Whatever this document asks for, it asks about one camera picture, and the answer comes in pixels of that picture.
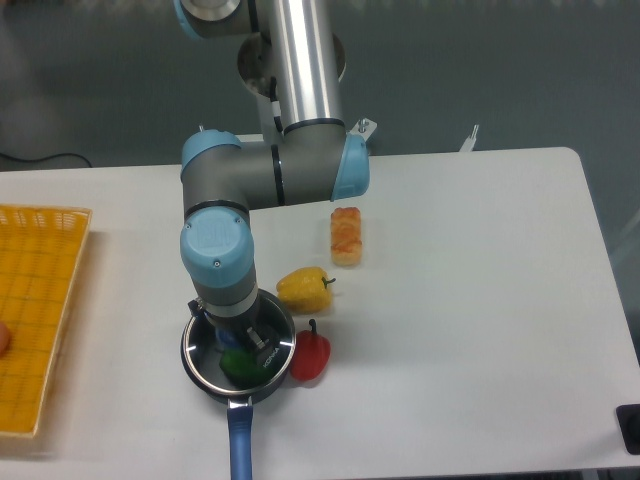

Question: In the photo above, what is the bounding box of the orange bread loaf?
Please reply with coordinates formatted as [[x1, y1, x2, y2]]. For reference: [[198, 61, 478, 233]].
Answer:
[[330, 207, 363, 267]]

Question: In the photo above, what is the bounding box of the glass pot lid blue knob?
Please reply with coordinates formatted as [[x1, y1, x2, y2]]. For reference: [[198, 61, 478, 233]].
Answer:
[[181, 289, 296, 402]]

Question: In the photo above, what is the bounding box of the black cable on floor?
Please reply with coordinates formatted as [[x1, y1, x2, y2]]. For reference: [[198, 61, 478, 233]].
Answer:
[[0, 152, 94, 169]]

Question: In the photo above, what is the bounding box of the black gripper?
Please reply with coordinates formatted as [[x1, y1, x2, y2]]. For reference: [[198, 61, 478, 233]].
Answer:
[[187, 298, 270, 356]]

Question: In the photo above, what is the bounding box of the black device at table edge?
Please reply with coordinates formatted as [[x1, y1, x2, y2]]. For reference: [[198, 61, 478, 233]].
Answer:
[[616, 404, 640, 456]]

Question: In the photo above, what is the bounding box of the yellow woven basket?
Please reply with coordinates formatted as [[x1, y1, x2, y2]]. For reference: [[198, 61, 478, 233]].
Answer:
[[1, 204, 92, 438]]

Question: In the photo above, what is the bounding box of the red bell pepper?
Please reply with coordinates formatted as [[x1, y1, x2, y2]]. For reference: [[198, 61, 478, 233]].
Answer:
[[290, 319, 331, 382]]

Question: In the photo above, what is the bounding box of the white table bracket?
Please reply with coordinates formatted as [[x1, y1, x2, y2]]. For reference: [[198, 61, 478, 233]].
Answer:
[[459, 124, 479, 153]]

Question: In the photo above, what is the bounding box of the yellow bell pepper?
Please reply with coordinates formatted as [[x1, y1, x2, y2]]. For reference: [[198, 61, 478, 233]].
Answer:
[[276, 266, 336, 314]]

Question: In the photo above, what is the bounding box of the orange round object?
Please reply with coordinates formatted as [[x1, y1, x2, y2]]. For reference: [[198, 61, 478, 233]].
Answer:
[[0, 322, 11, 355]]

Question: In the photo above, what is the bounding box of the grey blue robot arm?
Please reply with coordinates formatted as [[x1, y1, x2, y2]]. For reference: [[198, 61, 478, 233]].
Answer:
[[174, 1, 370, 357]]

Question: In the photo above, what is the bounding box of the dark pot blue handle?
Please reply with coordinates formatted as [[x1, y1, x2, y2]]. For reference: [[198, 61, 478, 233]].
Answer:
[[180, 292, 296, 480]]

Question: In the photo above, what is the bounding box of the green bell pepper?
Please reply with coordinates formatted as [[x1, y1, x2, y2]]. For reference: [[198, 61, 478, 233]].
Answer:
[[219, 349, 266, 389]]

